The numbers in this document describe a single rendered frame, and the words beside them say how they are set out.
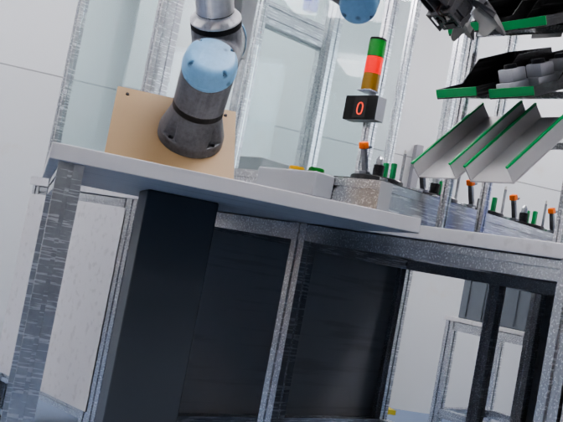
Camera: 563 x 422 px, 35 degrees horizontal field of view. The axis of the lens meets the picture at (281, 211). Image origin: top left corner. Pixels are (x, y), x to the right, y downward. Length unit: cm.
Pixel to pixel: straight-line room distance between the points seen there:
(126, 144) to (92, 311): 96
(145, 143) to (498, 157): 81
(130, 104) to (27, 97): 281
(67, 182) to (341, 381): 213
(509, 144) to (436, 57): 331
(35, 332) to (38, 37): 346
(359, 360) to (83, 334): 121
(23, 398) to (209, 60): 79
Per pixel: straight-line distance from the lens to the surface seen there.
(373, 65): 263
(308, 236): 217
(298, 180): 222
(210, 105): 195
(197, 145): 200
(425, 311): 540
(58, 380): 299
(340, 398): 357
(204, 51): 195
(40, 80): 493
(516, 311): 424
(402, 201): 221
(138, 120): 208
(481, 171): 213
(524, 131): 223
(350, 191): 220
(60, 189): 161
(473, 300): 437
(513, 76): 212
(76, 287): 295
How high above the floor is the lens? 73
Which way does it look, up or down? 3 degrees up
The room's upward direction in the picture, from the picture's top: 11 degrees clockwise
